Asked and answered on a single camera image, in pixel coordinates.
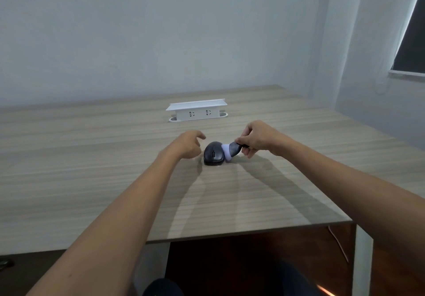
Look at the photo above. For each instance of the dark window with white frame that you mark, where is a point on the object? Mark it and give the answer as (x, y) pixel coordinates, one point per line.
(411, 40)

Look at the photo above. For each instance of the person's left hand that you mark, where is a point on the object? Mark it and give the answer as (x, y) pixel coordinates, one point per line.
(184, 146)

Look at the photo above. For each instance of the person's left fingers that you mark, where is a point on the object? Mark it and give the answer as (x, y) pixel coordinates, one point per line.
(198, 135)

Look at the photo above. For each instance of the person's right hand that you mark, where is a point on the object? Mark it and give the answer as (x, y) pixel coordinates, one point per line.
(264, 138)

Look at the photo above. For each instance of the black brush with white bristles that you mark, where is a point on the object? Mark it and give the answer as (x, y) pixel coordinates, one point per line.
(229, 151)

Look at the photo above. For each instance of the person's right leg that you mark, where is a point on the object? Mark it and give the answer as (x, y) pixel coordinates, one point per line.
(295, 281)

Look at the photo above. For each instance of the person's leg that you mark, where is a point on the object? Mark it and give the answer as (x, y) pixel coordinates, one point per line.
(295, 281)
(162, 288)

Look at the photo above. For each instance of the white desk power socket box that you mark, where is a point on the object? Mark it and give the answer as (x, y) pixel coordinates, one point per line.
(197, 110)

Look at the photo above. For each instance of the white table leg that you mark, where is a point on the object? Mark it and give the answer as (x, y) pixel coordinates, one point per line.
(362, 262)

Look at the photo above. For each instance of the person's right thumb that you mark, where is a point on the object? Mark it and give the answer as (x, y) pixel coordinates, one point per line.
(245, 141)

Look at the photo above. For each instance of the person's left forearm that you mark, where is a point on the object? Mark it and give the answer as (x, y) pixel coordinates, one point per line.
(116, 226)

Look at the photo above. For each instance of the person's left leg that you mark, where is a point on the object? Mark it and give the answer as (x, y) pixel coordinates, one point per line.
(162, 288)

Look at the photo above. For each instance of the black computer mouse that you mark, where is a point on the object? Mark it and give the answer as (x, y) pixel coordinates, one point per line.
(213, 154)

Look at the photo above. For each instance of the person's right forearm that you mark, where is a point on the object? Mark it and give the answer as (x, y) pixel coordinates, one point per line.
(348, 186)

